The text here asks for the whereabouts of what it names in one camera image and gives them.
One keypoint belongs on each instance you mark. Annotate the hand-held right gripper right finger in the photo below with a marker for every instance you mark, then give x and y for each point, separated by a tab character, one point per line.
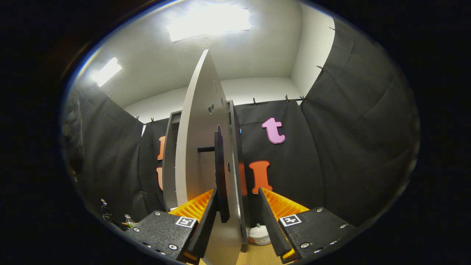
270	228

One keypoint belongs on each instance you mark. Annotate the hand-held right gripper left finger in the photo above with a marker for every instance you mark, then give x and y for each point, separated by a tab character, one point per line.
204	232

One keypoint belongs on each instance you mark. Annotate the small clear bottle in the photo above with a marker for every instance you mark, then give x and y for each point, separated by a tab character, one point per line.
127	221

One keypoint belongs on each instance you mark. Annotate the beige cabinet door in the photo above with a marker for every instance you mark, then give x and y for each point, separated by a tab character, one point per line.
195	147

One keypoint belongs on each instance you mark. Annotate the white round lidded jar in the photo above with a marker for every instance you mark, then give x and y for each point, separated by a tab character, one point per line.
259	235

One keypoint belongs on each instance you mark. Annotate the black backdrop cloth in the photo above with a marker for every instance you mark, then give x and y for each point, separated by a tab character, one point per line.
349	129

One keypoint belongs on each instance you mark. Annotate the narrow ceiling light panel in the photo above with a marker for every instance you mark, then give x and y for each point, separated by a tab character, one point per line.
106	71

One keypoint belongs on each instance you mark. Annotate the large ceiling light panel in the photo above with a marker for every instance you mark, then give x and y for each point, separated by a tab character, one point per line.
208	22

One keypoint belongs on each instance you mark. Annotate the dark grey cabinet frame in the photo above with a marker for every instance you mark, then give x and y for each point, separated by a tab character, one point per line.
170	158

